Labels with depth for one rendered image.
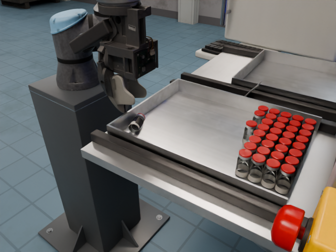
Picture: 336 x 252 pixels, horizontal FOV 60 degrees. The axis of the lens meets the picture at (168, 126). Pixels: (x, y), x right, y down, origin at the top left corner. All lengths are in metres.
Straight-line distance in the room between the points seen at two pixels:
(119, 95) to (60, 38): 0.45
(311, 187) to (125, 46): 0.38
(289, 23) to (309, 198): 0.93
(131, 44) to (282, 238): 0.36
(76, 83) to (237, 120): 0.57
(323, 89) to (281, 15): 0.55
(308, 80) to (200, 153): 0.46
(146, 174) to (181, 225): 1.06
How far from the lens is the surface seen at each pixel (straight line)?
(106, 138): 0.56
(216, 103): 0.71
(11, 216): 1.77
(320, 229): 0.27
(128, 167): 0.52
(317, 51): 1.32
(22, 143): 2.28
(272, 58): 1.00
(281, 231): 0.29
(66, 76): 1.01
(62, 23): 0.96
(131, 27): 0.49
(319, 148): 0.63
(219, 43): 1.31
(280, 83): 0.86
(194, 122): 0.63
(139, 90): 0.58
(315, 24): 1.30
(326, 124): 0.67
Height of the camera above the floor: 1.22
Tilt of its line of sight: 33 degrees down
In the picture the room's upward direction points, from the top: straight up
